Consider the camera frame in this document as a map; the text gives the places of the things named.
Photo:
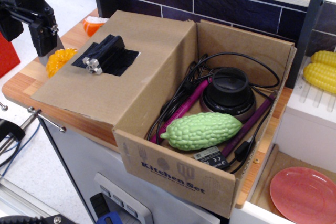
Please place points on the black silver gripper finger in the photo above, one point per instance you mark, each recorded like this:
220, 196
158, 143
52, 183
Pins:
44, 34

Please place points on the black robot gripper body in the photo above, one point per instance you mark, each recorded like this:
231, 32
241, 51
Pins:
16, 12

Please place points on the brown cardboard kitchen set box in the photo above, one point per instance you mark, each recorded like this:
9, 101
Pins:
131, 102

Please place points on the red box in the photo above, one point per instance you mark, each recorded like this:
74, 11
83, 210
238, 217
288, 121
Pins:
9, 57

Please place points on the orange toy slice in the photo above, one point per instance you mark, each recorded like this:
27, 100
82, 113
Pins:
91, 24

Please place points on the magenta pen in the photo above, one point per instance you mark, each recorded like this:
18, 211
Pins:
183, 108

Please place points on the grey oven control panel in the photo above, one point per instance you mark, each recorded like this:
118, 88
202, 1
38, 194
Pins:
124, 200

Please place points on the green toy bitter gourd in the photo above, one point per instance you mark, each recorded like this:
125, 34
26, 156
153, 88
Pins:
199, 131

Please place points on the black 3D mouse puck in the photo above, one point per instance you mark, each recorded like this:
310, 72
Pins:
230, 93

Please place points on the black labelled adapter box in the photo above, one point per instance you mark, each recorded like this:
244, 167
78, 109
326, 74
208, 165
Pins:
213, 157

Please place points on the purple pen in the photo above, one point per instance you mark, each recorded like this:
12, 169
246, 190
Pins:
248, 125

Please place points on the white dish rack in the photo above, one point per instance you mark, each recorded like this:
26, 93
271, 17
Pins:
309, 100

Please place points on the upper yellow toy corn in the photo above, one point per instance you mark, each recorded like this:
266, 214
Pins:
324, 57

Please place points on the yellow toy corn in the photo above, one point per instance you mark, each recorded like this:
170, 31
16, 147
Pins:
324, 57
321, 76

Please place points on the lower yellow toy corn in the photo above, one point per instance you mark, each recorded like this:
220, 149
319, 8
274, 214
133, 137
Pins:
321, 76

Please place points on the pink plastic plate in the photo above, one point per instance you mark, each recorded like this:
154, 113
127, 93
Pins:
304, 195

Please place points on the black handle with aluminium bar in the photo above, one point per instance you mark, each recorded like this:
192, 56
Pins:
109, 56

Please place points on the metal clamp with black handle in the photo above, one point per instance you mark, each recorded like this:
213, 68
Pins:
13, 134

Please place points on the blue black clamp handle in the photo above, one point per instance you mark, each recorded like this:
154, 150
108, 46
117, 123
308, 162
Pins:
105, 216

